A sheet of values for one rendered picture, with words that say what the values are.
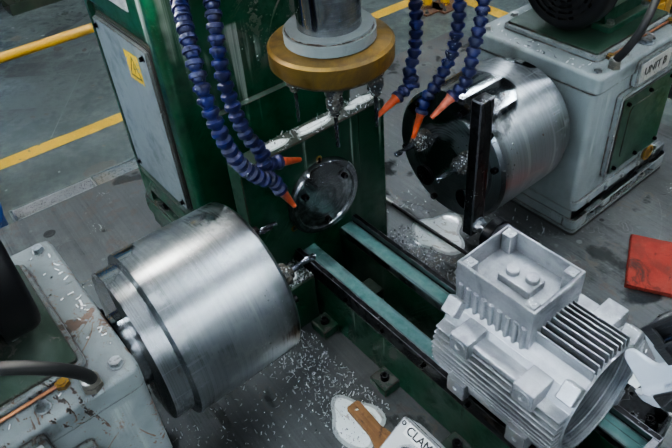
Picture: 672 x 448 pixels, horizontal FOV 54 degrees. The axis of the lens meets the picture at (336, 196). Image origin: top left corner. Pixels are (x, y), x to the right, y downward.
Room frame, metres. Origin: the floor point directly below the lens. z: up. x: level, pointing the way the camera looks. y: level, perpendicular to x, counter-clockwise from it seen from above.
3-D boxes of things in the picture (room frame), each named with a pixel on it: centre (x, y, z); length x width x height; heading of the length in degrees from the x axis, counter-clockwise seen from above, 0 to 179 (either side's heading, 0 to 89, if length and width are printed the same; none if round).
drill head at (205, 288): (0.61, 0.25, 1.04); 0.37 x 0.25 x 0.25; 126
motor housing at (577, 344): (0.54, -0.24, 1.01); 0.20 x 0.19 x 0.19; 36
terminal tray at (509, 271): (0.57, -0.22, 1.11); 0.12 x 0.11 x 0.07; 36
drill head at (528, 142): (1.02, -0.30, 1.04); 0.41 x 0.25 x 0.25; 126
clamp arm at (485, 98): (0.80, -0.22, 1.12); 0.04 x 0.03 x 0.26; 36
